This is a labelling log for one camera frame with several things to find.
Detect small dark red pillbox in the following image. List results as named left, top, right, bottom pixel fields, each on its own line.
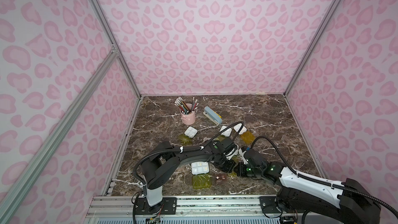
left=214, top=174, right=228, bottom=184

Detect white pillbox green lid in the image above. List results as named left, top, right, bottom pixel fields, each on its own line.
left=191, top=162, right=211, bottom=190
left=215, top=125, right=232, bottom=142
left=178, top=127, right=198, bottom=145

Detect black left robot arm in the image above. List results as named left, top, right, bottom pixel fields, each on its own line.
left=134, top=138, right=238, bottom=207

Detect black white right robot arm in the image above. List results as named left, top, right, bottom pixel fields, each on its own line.
left=234, top=147, right=381, bottom=224

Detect white pillbox green lid front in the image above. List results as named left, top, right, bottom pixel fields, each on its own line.
left=191, top=162, right=211, bottom=190

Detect white pillbox green lid back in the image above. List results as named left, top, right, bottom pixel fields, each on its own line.
left=215, top=125, right=232, bottom=142

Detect white pillbox yellow lid far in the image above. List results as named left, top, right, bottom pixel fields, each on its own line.
left=233, top=124, right=255, bottom=145

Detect blue grey stapler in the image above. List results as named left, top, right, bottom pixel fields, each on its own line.
left=203, top=106, right=222, bottom=125

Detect pink pencil cup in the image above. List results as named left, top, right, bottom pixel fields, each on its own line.
left=180, top=111, right=196, bottom=125

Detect coloured pencils bundle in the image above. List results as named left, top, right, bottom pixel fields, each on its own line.
left=174, top=96, right=198, bottom=115

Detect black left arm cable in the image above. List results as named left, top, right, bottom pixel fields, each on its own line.
left=133, top=121, right=245, bottom=187

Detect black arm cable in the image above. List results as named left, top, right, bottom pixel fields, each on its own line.
left=133, top=121, right=245, bottom=187
left=250, top=136, right=398, bottom=220

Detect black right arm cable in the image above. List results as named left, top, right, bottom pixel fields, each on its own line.
left=250, top=136, right=398, bottom=220

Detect aluminium front rail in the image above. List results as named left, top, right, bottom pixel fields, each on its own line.
left=84, top=195, right=280, bottom=224

